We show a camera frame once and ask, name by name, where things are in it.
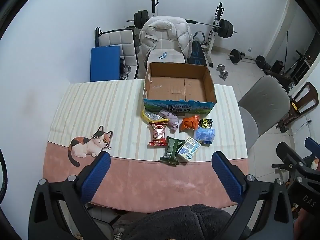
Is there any blue tissue pack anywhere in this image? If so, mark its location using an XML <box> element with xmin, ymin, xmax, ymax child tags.
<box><xmin>193</xmin><ymin>127</ymin><xmax>215</xmax><ymax>145</ymax></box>

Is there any white blue small box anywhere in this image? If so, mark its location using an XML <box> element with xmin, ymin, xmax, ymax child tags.
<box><xmin>177</xmin><ymin>137</ymin><xmax>201</xmax><ymax>162</ymax></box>

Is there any black shoe shine wipes pack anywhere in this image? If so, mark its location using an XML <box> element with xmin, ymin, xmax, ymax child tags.
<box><xmin>199</xmin><ymin>118</ymin><xmax>213</xmax><ymax>129</ymax></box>

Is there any green wipes packet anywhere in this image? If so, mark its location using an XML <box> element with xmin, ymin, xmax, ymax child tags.
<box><xmin>159</xmin><ymin>137</ymin><xmax>185</xmax><ymax>166</ymax></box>

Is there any orange snack packet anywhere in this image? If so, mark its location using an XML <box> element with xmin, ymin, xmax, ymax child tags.
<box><xmin>179</xmin><ymin>115</ymin><xmax>200</xmax><ymax>132</ymax></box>

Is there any purple soft cloth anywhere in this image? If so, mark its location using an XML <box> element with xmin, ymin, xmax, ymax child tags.
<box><xmin>159</xmin><ymin>109</ymin><xmax>179</xmax><ymax>131</ymax></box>

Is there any red floral snack packet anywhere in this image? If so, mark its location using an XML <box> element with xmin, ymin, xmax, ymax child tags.
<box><xmin>148</xmin><ymin>122</ymin><xmax>168</xmax><ymax>146</ymax></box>

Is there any yellow silver scrubber pad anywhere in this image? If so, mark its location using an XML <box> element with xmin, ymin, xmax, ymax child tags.
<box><xmin>142</xmin><ymin>109</ymin><xmax>169</xmax><ymax>124</ymax></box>

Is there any black fleece garment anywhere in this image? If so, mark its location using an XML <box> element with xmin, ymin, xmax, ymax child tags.
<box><xmin>121</xmin><ymin>204</ymin><xmax>231</xmax><ymax>239</ymax></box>

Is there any grey chair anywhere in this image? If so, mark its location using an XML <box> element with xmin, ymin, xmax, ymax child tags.
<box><xmin>238</xmin><ymin>75</ymin><xmax>290</xmax><ymax>150</ymax></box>

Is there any chrome dumbbell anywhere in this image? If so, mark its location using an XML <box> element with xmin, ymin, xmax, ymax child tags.
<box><xmin>216</xmin><ymin>64</ymin><xmax>228</xmax><ymax>81</ymax></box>

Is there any black barbell on floor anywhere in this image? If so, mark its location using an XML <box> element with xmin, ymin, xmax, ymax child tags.
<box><xmin>228</xmin><ymin>49</ymin><xmax>271</xmax><ymax>70</ymax></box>

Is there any cardboard box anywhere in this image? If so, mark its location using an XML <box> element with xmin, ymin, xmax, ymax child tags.
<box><xmin>143</xmin><ymin>62</ymin><xmax>217</xmax><ymax>115</ymax></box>

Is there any white barbell rack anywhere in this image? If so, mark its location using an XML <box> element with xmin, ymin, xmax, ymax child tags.
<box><xmin>201</xmin><ymin>2</ymin><xmax>224</xmax><ymax>68</ymax></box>

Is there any black blue weight bench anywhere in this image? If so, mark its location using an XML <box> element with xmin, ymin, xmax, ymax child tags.
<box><xmin>188</xmin><ymin>31</ymin><xmax>207</xmax><ymax>66</ymax></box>

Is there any blue foam mat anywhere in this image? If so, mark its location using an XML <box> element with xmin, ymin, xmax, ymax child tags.
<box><xmin>90</xmin><ymin>46</ymin><xmax>120</xmax><ymax>82</ymax></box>

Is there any barbell on rack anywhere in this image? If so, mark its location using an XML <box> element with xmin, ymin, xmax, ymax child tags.
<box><xmin>127</xmin><ymin>10</ymin><xmax>236</xmax><ymax>38</ymax></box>

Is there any small blue packet on chair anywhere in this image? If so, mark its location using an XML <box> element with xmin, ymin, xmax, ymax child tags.
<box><xmin>158</xmin><ymin>52</ymin><xmax>167</xmax><ymax>60</ymax></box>

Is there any white chair with jacket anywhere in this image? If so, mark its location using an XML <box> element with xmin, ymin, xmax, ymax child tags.
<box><xmin>145</xmin><ymin>40</ymin><xmax>185</xmax><ymax>69</ymax></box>

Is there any white quilted cushion chair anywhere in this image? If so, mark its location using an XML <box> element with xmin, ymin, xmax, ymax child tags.
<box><xmin>94</xmin><ymin>27</ymin><xmax>139</xmax><ymax>80</ymax></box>

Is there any white puffer jacket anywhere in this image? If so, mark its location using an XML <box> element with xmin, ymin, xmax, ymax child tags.
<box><xmin>139</xmin><ymin>24</ymin><xmax>193</xmax><ymax>62</ymax></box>

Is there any wooden chair frame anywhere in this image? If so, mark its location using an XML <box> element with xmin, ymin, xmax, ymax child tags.
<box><xmin>276</xmin><ymin>81</ymin><xmax>319</xmax><ymax>133</ymax></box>

